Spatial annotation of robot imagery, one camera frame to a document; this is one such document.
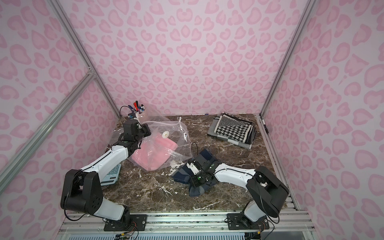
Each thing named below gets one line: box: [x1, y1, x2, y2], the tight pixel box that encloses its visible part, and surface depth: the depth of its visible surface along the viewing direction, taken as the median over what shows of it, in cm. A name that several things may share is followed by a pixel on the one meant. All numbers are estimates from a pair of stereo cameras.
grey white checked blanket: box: [207, 116, 252, 150], surface depth 105 cm
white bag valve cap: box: [161, 130, 170, 139], surface depth 97 cm
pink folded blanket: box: [131, 132, 178, 171], surface depth 90 cm
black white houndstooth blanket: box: [214, 112, 257, 145], surface depth 106 cm
